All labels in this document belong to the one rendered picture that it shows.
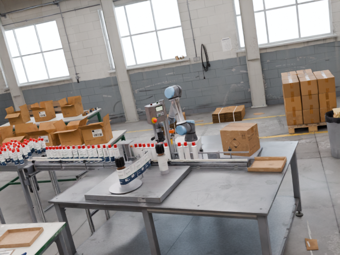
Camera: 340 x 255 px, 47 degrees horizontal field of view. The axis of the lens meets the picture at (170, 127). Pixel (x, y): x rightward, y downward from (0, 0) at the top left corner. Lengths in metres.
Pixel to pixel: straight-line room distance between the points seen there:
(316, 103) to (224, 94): 2.93
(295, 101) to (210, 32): 3.09
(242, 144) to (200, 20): 5.68
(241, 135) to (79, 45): 7.06
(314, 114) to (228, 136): 3.34
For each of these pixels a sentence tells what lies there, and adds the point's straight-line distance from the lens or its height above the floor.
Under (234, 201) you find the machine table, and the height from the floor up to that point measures 0.83.
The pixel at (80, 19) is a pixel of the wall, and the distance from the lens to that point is 10.21.
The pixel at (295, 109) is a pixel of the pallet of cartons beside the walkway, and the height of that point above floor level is 0.42.
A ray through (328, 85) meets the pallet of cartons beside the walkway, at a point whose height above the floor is 0.77.
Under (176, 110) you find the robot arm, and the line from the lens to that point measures 4.18.
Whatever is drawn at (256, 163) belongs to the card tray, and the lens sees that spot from 3.76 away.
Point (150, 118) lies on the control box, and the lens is 3.96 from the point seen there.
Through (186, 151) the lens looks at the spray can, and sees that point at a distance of 3.88.
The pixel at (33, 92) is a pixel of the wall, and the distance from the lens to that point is 11.27.
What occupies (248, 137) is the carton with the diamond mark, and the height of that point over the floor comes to 1.05.
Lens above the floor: 2.25
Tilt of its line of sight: 15 degrees down
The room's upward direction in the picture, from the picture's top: 11 degrees counter-clockwise
